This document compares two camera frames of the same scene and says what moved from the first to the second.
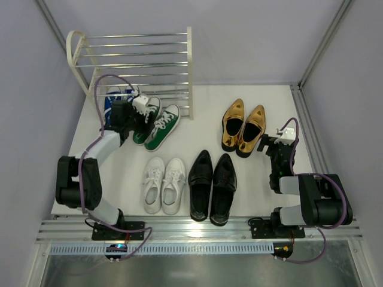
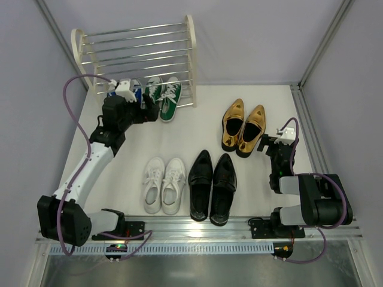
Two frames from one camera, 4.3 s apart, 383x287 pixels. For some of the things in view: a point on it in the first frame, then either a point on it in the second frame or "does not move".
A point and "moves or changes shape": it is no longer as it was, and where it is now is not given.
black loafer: (200, 179) does not move
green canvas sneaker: (152, 110) to (154, 87)
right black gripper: (270, 143) does not move
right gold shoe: (253, 129) does not move
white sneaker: (152, 185) does not move
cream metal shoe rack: (160, 65) moves or changes shape
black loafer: (224, 186) does not move
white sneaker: (175, 177) does not move
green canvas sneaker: (163, 127) to (170, 98)
